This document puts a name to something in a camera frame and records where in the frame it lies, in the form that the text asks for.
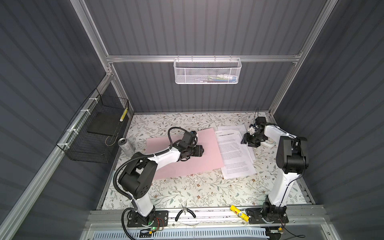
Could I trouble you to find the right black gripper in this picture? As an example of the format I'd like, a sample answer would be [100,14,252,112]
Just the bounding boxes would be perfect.
[241,133,266,148]

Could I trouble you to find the printed paper sheet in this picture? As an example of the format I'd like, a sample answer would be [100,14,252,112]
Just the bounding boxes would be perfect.
[217,125,247,136]
[215,131,256,180]
[224,130,256,163]

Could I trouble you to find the pink file folder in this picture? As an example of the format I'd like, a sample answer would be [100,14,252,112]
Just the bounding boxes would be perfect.
[147,127,224,180]

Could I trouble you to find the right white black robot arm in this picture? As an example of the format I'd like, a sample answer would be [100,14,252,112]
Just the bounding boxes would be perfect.
[241,117,309,224]

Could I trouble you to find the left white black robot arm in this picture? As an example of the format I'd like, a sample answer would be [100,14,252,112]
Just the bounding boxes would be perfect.
[113,127,204,226]

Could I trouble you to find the floral table mat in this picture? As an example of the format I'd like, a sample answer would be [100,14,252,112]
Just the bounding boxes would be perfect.
[101,112,308,210]

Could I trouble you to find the silver metal can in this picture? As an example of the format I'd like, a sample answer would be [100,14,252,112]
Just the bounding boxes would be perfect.
[118,138,136,158]

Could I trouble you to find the yellow marker in basket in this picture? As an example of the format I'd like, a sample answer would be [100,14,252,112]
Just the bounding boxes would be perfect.
[120,108,128,122]

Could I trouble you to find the black foam pad in basket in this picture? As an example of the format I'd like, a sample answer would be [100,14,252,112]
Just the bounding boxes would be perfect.
[87,113,120,137]

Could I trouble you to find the black handled pliers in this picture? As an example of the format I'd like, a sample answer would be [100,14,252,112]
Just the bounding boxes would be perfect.
[175,207,197,222]

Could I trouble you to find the yellow tube on rail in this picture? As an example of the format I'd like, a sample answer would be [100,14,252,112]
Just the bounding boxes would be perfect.
[230,205,249,222]

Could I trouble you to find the white wire wall basket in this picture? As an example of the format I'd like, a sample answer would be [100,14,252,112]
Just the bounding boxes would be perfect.
[173,58,242,85]

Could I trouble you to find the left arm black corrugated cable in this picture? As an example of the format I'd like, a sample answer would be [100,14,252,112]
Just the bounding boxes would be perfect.
[112,126,193,240]

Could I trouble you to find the white ventilated cable duct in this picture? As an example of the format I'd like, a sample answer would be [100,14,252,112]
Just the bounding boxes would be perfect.
[91,227,269,240]

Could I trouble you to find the black wire side basket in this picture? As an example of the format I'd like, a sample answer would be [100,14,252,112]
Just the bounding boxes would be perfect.
[57,90,130,164]

